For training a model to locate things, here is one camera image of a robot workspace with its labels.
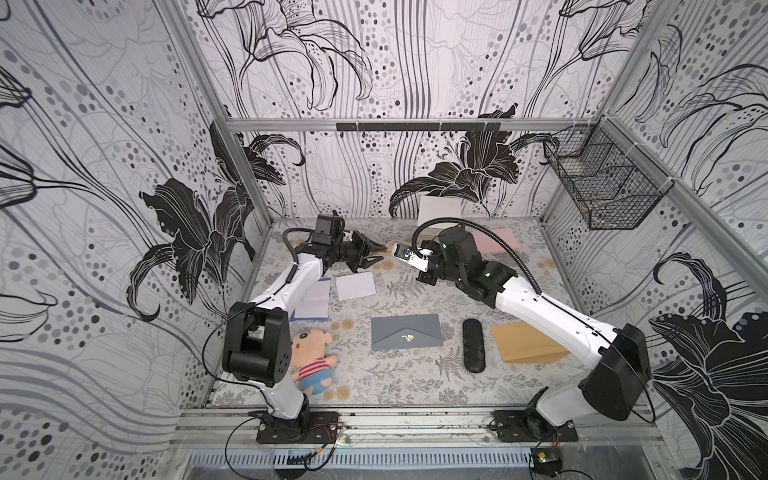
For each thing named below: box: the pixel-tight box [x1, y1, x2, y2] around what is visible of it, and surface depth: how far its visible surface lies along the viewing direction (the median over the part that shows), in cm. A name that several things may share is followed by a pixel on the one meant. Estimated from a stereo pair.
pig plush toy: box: [291, 329, 337, 395], surface depth 80 cm
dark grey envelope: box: [371, 314, 444, 351], surface depth 90 cm
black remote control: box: [462, 318, 486, 373], surface depth 85 cm
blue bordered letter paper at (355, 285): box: [336, 271, 376, 301], surface depth 100 cm
